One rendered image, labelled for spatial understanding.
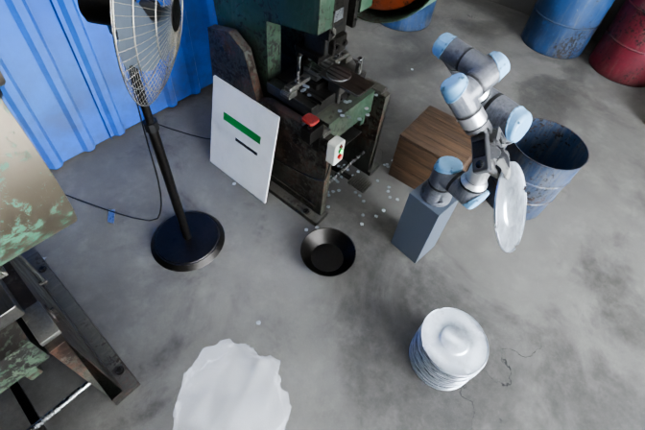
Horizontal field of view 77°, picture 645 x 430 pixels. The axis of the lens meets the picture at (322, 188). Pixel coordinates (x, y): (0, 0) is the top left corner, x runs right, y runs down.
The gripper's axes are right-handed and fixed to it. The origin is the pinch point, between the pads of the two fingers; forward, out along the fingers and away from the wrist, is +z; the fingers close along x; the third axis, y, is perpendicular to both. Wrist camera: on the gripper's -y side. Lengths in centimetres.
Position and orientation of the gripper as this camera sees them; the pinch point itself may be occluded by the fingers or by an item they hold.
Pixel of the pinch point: (503, 178)
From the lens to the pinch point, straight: 134.3
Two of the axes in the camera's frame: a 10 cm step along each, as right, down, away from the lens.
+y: 4.0, -6.8, 6.1
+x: -7.0, 2.0, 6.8
